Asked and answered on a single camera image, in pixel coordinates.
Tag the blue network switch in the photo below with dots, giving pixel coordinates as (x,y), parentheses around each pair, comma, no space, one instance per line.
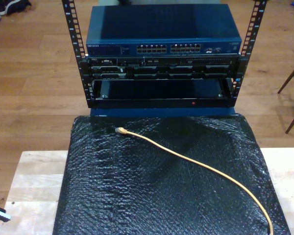
(161,22)

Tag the black bubble mat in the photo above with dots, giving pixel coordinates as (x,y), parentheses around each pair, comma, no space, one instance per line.
(137,191)

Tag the blue flat base box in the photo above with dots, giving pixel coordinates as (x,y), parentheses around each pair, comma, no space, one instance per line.
(161,112)

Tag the black rack server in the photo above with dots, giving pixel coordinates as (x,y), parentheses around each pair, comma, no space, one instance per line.
(161,69)

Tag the black open rack frame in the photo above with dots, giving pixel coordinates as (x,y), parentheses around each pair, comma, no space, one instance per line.
(72,22)

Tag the black sneaker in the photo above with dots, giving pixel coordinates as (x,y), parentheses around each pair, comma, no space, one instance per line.
(14,6)

